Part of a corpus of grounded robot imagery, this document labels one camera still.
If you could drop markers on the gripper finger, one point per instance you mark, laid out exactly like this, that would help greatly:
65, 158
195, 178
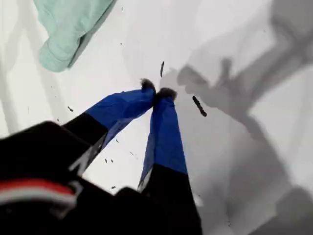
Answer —
166, 147
115, 107

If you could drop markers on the pale green T-shirt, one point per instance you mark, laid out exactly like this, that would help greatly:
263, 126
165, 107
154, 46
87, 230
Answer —
63, 31

